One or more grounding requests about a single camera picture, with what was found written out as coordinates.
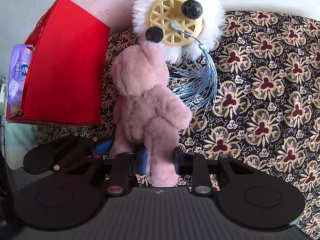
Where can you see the pink plush toy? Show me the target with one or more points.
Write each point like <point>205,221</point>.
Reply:
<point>145,100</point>

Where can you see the mint green printed pillow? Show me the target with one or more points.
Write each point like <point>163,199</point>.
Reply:
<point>17,142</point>

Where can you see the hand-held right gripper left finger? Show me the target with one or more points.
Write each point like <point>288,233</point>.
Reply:
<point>143,160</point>

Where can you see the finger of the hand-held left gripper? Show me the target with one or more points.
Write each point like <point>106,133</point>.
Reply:
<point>102,148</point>

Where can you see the purple tissue pack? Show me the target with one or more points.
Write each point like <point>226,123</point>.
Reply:
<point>18,80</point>

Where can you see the white fluffy ornament blue tassel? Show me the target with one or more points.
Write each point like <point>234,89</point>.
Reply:
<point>215,10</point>

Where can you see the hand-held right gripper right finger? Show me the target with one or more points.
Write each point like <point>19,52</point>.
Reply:
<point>176,160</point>

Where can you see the red cardboard box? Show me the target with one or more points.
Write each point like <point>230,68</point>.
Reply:
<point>67,75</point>

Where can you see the dark floral blanket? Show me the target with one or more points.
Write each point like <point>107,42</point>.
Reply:
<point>262,85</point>

